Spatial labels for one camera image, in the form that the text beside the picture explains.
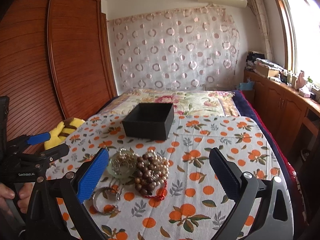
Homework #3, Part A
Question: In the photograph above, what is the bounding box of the pink circle sheer curtain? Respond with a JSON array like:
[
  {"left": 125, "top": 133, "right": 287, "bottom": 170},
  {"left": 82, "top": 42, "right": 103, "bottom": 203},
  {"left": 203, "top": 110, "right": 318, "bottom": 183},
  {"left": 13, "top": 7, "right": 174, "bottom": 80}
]
[{"left": 108, "top": 5, "right": 240, "bottom": 90}]

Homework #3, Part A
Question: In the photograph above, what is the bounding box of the pink figurine on sill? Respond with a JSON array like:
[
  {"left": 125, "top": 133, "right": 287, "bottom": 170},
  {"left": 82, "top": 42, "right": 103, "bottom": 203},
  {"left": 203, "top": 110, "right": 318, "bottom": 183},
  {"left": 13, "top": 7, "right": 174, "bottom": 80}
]
[{"left": 296, "top": 70, "right": 306, "bottom": 90}]

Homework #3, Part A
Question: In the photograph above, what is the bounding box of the brown wooden bead bracelet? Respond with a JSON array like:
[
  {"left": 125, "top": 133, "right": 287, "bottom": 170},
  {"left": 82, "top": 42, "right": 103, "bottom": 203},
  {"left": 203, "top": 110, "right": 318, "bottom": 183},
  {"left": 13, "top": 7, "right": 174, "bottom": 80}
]
[{"left": 134, "top": 154, "right": 157, "bottom": 196}]

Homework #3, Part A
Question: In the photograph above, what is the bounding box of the green jade bangle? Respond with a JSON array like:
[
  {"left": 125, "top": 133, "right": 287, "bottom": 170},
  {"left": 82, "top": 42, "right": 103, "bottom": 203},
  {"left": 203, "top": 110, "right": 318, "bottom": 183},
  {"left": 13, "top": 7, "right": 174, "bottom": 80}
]
[{"left": 107, "top": 148, "right": 138, "bottom": 179}]

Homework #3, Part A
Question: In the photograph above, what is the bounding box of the left hand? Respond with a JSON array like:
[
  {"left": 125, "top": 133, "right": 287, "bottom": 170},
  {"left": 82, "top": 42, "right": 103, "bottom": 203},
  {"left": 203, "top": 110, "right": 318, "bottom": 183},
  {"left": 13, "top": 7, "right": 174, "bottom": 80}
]
[{"left": 0, "top": 183, "right": 34, "bottom": 216}]

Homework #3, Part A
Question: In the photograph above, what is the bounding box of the black open jewelry box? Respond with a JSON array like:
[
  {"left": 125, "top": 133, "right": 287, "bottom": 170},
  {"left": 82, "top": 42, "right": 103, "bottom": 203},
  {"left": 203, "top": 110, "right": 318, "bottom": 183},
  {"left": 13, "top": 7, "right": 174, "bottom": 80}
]
[{"left": 122, "top": 103, "right": 174, "bottom": 141}]

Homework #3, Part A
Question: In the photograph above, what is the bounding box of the window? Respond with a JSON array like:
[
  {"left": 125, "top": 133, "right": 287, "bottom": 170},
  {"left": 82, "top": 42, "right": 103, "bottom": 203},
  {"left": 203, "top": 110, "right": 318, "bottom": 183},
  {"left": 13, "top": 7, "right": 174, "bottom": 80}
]
[{"left": 276, "top": 0, "right": 319, "bottom": 86}]

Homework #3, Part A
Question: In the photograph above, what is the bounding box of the red cord bracelet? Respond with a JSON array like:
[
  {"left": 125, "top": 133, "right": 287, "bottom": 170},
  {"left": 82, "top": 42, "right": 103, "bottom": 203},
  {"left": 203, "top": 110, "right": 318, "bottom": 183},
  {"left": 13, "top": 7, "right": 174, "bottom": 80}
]
[{"left": 143, "top": 179, "right": 168, "bottom": 202}]

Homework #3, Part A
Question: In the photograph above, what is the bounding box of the side window curtain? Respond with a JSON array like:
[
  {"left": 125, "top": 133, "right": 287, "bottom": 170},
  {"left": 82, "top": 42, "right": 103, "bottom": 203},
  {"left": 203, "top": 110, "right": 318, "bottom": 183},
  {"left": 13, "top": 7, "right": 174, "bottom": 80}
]
[{"left": 250, "top": 0, "right": 273, "bottom": 61}]

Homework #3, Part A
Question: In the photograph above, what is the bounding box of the white pearl necklace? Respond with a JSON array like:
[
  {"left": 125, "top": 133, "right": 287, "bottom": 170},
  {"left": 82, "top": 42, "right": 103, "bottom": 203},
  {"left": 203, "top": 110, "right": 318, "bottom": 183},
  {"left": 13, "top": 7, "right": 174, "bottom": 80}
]
[{"left": 117, "top": 147, "right": 170, "bottom": 186}]

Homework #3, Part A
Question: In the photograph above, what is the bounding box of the wooden side cabinet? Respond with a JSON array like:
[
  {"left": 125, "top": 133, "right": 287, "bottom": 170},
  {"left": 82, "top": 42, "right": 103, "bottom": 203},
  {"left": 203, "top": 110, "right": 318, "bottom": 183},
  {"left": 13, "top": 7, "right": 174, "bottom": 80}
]
[{"left": 244, "top": 70, "right": 319, "bottom": 163}]

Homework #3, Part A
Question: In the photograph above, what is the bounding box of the blue blanket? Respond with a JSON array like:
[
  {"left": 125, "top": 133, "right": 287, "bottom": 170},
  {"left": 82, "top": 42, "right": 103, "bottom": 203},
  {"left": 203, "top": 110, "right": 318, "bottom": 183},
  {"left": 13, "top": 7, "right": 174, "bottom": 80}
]
[{"left": 226, "top": 91, "right": 297, "bottom": 187}]

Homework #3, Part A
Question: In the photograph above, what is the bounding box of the floral quilt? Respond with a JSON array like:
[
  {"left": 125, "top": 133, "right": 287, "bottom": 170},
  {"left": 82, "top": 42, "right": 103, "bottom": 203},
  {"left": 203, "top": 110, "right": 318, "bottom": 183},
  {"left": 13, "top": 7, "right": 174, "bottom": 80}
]
[{"left": 100, "top": 89, "right": 240, "bottom": 116}]

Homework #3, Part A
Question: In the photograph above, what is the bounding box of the cardboard box on cabinet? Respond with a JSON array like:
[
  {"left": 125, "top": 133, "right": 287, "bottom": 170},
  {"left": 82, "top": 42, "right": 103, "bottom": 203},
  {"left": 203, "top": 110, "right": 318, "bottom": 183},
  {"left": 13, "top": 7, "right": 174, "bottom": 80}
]
[{"left": 255, "top": 64, "right": 279, "bottom": 78}]

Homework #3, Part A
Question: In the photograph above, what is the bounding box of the silver cuff bangle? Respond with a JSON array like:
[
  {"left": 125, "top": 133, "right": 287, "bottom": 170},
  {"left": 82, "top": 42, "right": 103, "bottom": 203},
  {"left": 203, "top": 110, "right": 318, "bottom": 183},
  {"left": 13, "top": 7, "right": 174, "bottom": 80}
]
[{"left": 92, "top": 186, "right": 121, "bottom": 216}]

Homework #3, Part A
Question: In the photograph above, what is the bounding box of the wooden wardrobe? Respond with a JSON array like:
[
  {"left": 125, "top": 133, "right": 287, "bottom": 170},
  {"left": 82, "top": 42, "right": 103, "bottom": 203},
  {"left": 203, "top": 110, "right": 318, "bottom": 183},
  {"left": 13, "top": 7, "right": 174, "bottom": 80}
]
[{"left": 1, "top": 0, "right": 117, "bottom": 140}]

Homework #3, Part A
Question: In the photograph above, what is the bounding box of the teal tissue pack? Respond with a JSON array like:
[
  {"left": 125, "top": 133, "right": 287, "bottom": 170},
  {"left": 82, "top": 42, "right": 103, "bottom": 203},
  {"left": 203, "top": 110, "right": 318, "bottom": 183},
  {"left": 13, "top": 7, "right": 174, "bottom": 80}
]
[{"left": 236, "top": 79, "right": 255, "bottom": 91}]

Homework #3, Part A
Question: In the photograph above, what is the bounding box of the yellow plush toy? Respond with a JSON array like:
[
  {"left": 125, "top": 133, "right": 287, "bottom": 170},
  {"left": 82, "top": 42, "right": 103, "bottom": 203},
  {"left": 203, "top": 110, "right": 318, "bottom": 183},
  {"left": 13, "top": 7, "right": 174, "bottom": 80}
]
[{"left": 44, "top": 118, "right": 85, "bottom": 150}]

